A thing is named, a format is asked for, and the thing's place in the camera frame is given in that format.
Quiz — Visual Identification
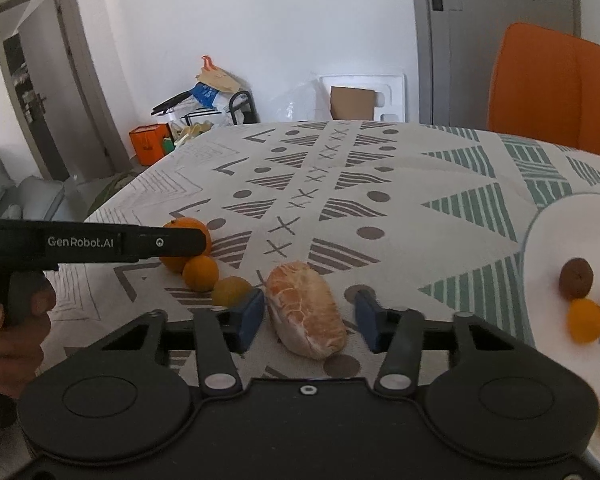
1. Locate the person's left hand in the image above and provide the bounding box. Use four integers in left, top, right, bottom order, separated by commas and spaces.
0, 297, 52, 401

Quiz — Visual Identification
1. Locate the large orange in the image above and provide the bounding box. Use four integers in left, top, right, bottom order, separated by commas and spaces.
159, 217, 213, 273

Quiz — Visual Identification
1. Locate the white bowl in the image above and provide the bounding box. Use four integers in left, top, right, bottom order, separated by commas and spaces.
522, 185, 600, 476

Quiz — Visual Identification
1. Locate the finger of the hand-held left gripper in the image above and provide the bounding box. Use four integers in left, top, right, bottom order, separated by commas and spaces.
140, 226, 207, 262

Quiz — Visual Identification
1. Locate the grey doorway frame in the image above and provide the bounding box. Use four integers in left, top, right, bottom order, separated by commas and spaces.
0, 0, 126, 181

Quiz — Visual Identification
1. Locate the green floor mat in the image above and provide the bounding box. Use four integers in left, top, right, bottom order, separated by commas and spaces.
87, 170, 137, 217

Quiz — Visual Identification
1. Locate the brown paper bag orange handle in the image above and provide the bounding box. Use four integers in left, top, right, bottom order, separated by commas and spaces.
196, 55, 241, 93

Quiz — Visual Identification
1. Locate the blue and white bag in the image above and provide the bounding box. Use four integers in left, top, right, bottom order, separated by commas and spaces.
190, 82, 231, 109

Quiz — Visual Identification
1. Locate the white box black frame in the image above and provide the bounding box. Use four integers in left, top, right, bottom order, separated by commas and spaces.
182, 109, 231, 128

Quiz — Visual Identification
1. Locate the clear plastic bag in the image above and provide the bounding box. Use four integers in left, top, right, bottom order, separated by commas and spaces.
280, 80, 327, 123

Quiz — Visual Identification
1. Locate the white foam board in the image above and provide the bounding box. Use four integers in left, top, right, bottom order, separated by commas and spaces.
317, 72, 406, 123

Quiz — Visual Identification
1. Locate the brown cardboard piece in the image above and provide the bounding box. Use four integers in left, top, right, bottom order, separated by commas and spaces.
330, 86, 378, 121

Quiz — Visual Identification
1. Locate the orange chair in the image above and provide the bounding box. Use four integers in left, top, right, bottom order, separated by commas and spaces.
487, 22, 600, 161

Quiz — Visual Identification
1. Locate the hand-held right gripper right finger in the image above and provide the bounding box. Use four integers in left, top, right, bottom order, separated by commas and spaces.
355, 291, 533, 397

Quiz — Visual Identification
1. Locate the grey cushion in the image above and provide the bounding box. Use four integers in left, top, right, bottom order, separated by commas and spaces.
0, 175, 66, 221

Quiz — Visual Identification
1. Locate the peeled pomelo piece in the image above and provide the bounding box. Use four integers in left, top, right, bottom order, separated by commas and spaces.
265, 261, 348, 360

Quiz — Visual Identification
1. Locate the grey door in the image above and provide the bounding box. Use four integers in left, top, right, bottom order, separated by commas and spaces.
410, 0, 581, 126

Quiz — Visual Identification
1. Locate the small orange tangerine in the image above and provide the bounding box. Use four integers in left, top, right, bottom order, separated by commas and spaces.
567, 298, 600, 344
182, 255, 220, 293

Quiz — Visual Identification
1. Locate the dark red passionfruit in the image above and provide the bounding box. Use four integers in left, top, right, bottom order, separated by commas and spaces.
559, 257, 594, 299

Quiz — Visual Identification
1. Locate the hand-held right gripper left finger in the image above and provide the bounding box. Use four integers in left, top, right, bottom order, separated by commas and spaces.
87, 289, 267, 396

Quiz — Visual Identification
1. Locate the orange box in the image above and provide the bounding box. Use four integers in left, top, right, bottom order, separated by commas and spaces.
129, 124, 171, 166

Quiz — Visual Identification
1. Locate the patterned tablecloth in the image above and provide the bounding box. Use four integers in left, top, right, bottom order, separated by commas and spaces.
42, 120, 600, 391

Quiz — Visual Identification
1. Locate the black rack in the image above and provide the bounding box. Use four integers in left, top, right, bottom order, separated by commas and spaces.
229, 91, 258, 126

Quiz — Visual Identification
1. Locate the small yellow-green citrus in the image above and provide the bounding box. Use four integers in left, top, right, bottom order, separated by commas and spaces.
211, 276, 253, 307

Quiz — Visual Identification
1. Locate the black flat item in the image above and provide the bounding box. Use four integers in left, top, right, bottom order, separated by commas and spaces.
152, 91, 198, 115

